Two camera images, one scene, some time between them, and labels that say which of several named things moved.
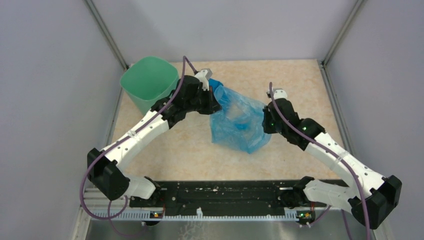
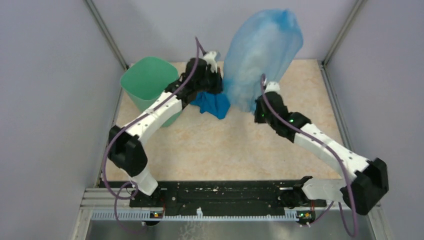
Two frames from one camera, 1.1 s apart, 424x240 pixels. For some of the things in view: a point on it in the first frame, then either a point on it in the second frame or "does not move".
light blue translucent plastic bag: x=238 y=124 → x=262 y=44
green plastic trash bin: x=148 y=80 does not move
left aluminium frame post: x=99 y=18 does not move
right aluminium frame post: x=355 y=10 does not move
